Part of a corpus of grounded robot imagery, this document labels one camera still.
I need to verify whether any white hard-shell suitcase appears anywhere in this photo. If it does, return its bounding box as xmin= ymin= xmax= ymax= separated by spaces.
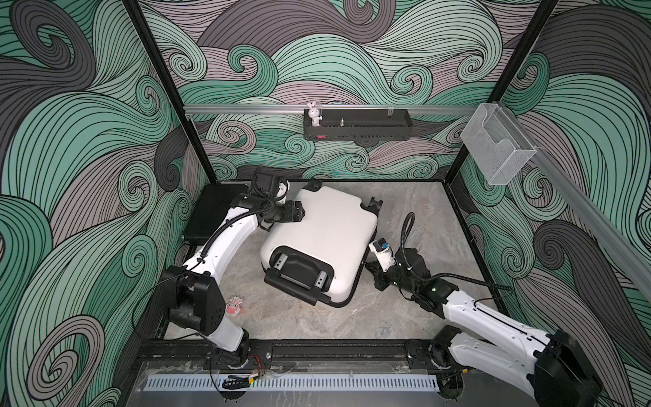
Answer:
xmin=260 ymin=180 xmax=383 ymax=308

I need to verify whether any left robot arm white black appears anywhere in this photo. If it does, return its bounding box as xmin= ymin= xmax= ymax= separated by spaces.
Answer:
xmin=159 ymin=166 xmax=305 ymax=364

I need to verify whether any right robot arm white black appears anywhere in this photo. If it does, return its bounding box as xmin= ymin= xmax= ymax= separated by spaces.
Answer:
xmin=366 ymin=213 xmax=603 ymax=406

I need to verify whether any black briefcase case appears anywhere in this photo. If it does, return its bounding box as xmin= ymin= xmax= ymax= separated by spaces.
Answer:
xmin=183 ymin=184 xmax=249 ymax=246

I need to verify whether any white bunny figurine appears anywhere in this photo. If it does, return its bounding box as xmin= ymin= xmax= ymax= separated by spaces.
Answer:
xmin=307 ymin=102 xmax=323 ymax=127

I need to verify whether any pink small toy sticker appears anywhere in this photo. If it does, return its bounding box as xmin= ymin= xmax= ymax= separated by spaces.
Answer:
xmin=225 ymin=296 xmax=243 ymax=317

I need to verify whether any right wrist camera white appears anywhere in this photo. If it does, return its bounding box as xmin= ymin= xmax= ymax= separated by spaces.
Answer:
xmin=369 ymin=238 xmax=396 ymax=272

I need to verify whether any black wall shelf tray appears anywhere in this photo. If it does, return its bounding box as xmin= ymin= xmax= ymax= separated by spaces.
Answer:
xmin=303 ymin=109 xmax=414 ymax=145

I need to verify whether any back aluminium wall rail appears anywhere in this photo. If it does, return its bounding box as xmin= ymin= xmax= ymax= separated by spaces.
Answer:
xmin=183 ymin=103 xmax=478 ymax=116

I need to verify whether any aluminium wall rail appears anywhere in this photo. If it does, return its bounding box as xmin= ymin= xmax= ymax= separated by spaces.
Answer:
xmin=183 ymin=103 xmax=478 ymax=116
xmin=503 ymin=107 xmax=650 ymax=298

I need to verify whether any clear acrylic wall holder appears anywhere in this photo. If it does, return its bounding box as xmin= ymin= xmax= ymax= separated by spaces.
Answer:
xmin=461 ymin=103 xmax=537 ymax=186

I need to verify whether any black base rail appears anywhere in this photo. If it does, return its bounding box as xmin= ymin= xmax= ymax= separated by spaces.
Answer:
xmin=137 ymin=339 xmax=461 ymax=371

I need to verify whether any white slotted cable duct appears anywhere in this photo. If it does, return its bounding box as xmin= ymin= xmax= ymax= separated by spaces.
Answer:
xmin=143 ymin=373 xmax=439 ymax=393

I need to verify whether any right aluminium wall rail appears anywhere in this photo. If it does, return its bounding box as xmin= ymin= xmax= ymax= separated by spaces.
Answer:
xmin=503 ymin=107 xmax=650 ymax=298

